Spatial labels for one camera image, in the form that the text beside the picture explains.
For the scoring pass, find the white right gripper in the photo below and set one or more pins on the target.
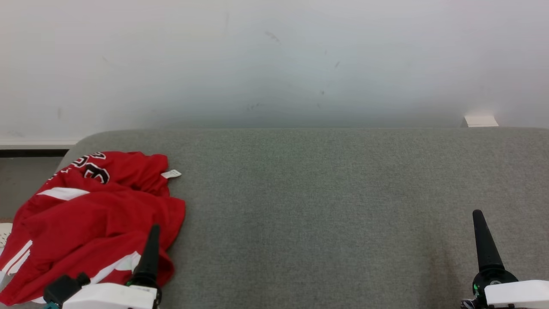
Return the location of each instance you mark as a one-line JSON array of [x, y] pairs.
[[514, 294]]

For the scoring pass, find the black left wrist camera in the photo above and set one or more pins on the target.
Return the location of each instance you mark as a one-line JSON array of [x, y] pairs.
[[62, 288]]

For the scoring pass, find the white perforated laundry basket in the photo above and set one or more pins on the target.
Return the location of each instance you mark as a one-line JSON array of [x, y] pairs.
[[4, 236]]

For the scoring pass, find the white wall box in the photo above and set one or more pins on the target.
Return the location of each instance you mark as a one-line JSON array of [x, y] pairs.
[[481, 121]]

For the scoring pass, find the white baseboard strip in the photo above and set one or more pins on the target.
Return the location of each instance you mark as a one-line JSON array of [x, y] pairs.
[[34, 146]]

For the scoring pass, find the red shorts with white stripes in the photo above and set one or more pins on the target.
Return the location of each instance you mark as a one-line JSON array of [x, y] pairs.
[[85, 227]]

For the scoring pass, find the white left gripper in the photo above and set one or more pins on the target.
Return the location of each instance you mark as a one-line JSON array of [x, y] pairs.
[[111, 297]]

